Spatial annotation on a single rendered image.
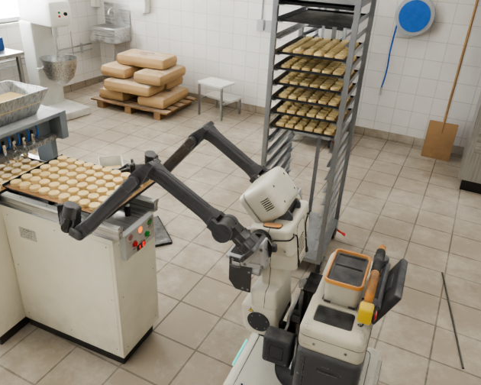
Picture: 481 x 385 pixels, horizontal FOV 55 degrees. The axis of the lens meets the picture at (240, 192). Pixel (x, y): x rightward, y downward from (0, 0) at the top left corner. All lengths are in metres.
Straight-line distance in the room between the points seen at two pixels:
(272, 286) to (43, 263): 1.23
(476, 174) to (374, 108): 1.59
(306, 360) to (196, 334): 1.10
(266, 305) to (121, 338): 0.88
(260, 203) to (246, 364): 0.90
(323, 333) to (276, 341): 0.27
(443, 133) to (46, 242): 4.37
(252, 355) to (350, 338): 0.73
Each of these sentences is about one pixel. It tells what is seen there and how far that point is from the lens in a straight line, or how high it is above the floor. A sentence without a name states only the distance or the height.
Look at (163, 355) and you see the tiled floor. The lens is 2.77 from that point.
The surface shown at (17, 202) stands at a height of 0.88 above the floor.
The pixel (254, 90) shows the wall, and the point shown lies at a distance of 6.40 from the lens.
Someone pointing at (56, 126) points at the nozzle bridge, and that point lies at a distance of 2.82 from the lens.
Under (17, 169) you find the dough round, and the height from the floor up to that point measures 0.92.
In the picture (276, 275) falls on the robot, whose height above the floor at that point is 0.84.
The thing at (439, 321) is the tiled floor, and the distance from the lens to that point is 3.29.
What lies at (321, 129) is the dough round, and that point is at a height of 1.06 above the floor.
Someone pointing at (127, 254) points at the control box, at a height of 0.74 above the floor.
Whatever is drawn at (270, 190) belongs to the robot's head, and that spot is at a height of 1.24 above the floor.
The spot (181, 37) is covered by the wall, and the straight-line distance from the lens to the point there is 6.82.
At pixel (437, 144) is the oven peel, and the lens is 5.65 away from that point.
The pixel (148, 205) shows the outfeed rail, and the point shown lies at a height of 0.87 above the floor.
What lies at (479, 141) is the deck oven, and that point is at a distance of 4.82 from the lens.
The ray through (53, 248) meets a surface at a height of 0.67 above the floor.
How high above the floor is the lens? 2.05
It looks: 28 degrees down
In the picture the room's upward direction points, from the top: 3 degrees clockwise
